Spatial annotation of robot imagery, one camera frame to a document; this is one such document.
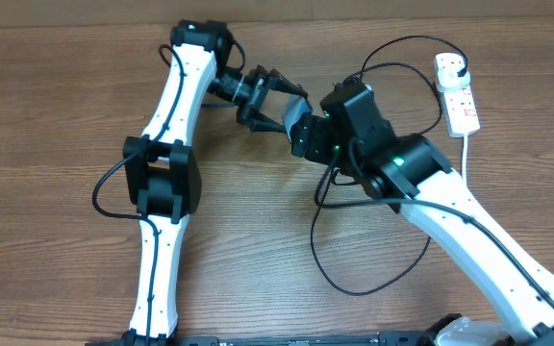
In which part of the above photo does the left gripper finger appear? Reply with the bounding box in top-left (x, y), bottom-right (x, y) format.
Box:
top-left (247, 114), bottom-right (286, 134)
top-left (268, 69), bottom-right (308, 98)

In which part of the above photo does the Samsung Galaxy smartphone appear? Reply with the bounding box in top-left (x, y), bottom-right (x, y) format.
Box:
top-left (282, 95), bottom-right (313, 137)

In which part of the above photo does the black USB charging cable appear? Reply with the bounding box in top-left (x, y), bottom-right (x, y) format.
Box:
top-left (310, 35), bottom-right (469, 297)

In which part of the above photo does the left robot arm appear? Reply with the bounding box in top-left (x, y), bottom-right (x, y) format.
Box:
top-left (121, 20), bottom-right (307, 345)

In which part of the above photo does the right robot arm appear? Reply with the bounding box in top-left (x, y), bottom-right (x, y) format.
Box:
top-left (283, 83), bottom-right (554, 345)

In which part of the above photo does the white USB charger plug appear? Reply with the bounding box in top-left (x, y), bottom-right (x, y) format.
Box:
top-left (436, 68), bottom-right (471, 93)

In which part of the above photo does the white power strip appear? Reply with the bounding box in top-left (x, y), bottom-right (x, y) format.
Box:
top-left (433, 53), bottom-right (480, 137)

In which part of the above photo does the white power strip cord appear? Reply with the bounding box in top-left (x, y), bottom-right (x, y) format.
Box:
top-left (460, 134), bottom-right (470, 186)

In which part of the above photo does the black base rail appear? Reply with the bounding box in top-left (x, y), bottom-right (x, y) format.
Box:
top-left (84, 330), bottom-right (514, 346)

